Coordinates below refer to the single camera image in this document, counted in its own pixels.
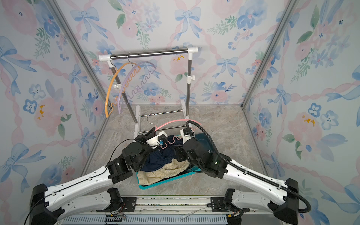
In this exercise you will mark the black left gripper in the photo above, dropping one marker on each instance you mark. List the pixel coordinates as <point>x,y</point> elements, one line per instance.
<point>150,134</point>

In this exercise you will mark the navy blue shorts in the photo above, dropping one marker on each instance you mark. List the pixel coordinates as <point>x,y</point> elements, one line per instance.
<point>164,154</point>

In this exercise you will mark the beige shorts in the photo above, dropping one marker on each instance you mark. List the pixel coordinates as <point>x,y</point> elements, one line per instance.
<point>169,170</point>

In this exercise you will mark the lilac clothes hanger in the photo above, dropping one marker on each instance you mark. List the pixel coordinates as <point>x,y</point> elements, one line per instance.
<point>134,81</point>

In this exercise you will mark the orange clothes hanger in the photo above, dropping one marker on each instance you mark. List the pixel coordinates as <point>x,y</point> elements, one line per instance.
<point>109,107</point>

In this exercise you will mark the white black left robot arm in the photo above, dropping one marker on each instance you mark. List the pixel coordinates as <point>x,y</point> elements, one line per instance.
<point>93,191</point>

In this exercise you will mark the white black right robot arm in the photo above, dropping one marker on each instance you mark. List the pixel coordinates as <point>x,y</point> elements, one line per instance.
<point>279,197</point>

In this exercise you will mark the white metal clothes rack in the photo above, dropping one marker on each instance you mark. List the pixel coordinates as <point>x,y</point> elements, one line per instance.
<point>119,59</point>

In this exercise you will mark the dark teal plastic bin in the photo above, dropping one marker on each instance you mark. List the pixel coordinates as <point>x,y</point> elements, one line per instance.
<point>202,137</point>

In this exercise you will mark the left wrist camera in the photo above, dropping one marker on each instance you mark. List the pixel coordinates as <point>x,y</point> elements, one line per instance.
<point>158,140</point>

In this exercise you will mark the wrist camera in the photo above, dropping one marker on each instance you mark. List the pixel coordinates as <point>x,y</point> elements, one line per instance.
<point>158,140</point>
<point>187,134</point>

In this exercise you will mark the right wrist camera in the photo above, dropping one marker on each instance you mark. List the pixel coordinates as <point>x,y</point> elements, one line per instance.
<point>187,134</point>

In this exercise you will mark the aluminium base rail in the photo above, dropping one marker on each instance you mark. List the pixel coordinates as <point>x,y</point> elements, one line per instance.
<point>168,210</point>

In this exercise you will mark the silver aluminium corner post left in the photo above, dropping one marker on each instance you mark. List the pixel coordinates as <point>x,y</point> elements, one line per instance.
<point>64,25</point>

